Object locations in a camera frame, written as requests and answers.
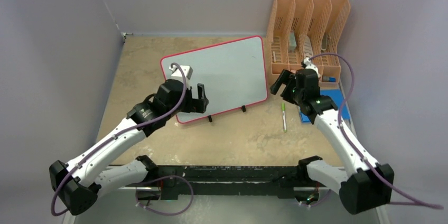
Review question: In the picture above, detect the red-framed whiteboard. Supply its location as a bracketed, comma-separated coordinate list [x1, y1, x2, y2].
[160, 35, 268, 124]

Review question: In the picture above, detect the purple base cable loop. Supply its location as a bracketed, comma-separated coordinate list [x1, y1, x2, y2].
[134, 174, 194, 217]

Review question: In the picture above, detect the green capped marker pen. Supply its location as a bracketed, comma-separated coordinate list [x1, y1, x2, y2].
[281, 103, 287, 133]

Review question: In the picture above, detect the orange plastic desk organizer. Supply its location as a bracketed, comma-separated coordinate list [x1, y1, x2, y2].
[265, 0, 351, 89]

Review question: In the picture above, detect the small blue grey cylinder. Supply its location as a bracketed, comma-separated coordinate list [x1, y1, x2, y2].
[322, 76, 337, 82]

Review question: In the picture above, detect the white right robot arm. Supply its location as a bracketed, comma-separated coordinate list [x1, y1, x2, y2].
[269, 69, 395, 214]

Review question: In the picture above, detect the blue notebook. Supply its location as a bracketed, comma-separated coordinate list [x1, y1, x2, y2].
[299, 89, 351, 124]

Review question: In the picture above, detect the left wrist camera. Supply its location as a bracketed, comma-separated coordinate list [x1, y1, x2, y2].
[169, 63, 193, 89]

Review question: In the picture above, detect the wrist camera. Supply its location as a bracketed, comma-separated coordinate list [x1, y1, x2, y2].
[302, 57, 321, 77]
[169, 63, 193, 89]

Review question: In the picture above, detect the white oval tape dispenser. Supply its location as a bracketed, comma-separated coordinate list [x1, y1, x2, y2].
[303, 35, 314, 58]

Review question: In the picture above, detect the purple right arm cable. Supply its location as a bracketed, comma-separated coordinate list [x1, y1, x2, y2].
[307, 53, 444, 210]

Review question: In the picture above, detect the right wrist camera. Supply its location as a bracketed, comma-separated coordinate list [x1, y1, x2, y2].
[302, 57, 321, 77]

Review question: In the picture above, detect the green staples box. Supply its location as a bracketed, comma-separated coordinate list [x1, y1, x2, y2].
[287, 32, 297, 53]

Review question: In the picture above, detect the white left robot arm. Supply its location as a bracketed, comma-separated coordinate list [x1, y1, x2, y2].
[49, 79, 209, 217]

